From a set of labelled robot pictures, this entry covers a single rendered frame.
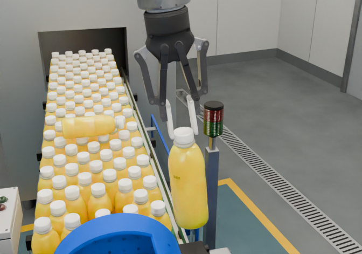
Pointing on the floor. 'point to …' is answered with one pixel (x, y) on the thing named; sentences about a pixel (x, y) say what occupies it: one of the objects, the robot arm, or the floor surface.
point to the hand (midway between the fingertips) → (181, 118)
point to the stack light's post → (214, 156)
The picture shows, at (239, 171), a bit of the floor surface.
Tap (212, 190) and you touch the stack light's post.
